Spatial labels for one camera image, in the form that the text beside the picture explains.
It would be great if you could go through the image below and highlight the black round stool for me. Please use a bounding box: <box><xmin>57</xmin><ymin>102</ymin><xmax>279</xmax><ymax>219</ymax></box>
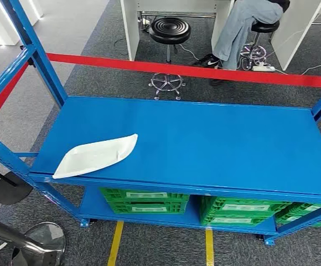
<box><xmin>148</xmin><ymin>17</ymin><xmax>191</xmax><ymax>101</ymax></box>
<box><xmin>239</xmin><ymin>20</ymin><xmax>280</xmax><ymax>70</ymax></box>

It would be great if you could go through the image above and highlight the green plastic crate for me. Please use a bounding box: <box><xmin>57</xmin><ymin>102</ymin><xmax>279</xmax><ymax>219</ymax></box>
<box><xmin>199</xmin><ymin>195</ymin><xmax>292</xmax><ymax>218</ymax></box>
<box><xmin>107</xmin><ymin>201</ymin><xmax>189</xmax><ymax>216</ymax></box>
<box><xmin>200</xmin><ymin>212</ymin><xmax>275</xmax><ymax>227</ymax></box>
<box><xmin>99</xmin><ymin>187</ymin><xmax>191</xmax><ymax>205</ymax></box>
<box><xmin>274</xmin><ymin>137</ymin><xmax>321</xmax><ymax>228</ymax></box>

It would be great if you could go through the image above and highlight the blue metal shelf rack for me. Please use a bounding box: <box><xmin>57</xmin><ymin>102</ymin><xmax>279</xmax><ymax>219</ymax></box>
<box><xmin>0</xmin><ymin>0</ymin><xmax>321</xmax><ymax>246</ymax></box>

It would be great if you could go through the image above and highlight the person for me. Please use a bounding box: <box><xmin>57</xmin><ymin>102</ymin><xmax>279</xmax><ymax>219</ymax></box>
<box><xmin>192</xmin><ymin>0</ymin><xmax>292</xmax><ymax>87</ymax></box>

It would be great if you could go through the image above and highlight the white power strip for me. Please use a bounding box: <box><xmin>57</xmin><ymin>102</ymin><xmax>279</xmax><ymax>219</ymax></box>
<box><xmin>252</xmin><ymin>64</ymin><xmax>276</xmax><ymax>73</ymax></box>

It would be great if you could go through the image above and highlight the white curved plastic part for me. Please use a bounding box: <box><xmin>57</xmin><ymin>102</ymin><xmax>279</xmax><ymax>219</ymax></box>
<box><xmin>52</xmin><ymin>134</ymin><xmax>139</xmax><ymax>180</ymax></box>

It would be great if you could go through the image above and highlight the white cable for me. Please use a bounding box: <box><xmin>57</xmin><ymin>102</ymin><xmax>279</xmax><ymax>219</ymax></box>
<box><xmin>178</xmin><ymin>43</ymin><xmax>200</xmax><ymax>62</ymax></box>
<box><xmin>273</xmin><ymin>64</ymin><xmax>321</xmax><ymax>76</ymax></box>

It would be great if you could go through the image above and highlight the black cable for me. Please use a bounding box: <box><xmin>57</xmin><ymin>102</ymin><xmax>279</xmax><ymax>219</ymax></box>
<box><xmin>113</xmin><ymin>35</ymin><xmax>130</xmax><ymax>57</ymax></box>

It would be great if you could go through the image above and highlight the black stanchion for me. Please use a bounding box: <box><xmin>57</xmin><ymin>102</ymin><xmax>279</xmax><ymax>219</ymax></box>
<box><xmin>0</xmin><ymin>162</ymin><xmax>34</xmax><ymax>206</ymax></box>

